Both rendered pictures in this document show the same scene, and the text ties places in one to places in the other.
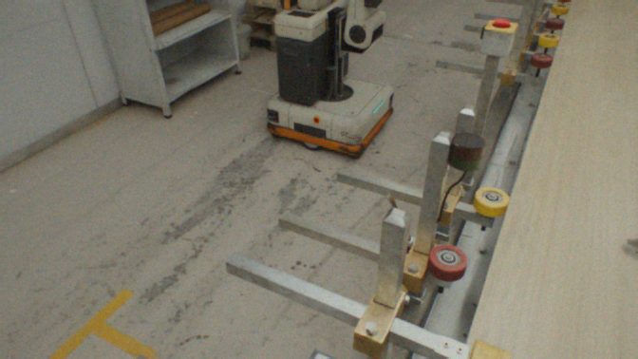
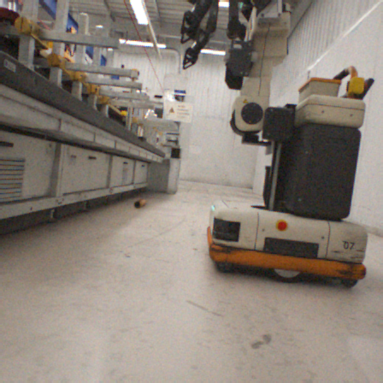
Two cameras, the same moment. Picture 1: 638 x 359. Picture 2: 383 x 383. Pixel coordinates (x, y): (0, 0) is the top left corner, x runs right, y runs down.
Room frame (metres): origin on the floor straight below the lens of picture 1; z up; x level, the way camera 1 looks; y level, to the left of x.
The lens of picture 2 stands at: (4.11, -1.27, 0.41)
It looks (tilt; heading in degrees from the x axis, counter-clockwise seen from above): 3 degrees down; 153
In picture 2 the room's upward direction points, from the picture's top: 7 degrees clockwise
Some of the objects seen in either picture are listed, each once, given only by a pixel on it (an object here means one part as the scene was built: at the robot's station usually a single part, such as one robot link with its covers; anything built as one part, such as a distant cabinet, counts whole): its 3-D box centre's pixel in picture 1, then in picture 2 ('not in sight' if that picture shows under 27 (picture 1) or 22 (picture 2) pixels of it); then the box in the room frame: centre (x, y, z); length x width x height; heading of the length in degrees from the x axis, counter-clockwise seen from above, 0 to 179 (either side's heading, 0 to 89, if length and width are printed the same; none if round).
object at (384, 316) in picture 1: (382, 315); not in sight; (0.50, -0.10, 0.95); 0.14 x 0.06 x 0.05; 152
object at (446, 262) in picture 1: (444, 273); not in sight; (0.68, -0.27, 0.85); 0.08 x 0.08 x 0.11
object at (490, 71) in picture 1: (478, 124); (130, 104); (1.20, -0.47, 0.93); 0.05 x 0.05 x 0.45; 62
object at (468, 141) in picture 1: (458, 186); not in sight; (0.72, -0.27, 1.06); 0.06 x 0.06 x 0.22; 62
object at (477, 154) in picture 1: (468, 146); not in sight; (0.72, -0.27, 1.16); 0.06 x 0.06 x 0.02
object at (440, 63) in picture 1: (486, 71); (120, 103); (1.86, -0.71, 0.80); 0.43 x 0.03 x 0.04; 62
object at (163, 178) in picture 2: not in sight; (138, 137); (-2.07, 0.63, 0.95); 1.65 x 0.70 x 1.90; 62
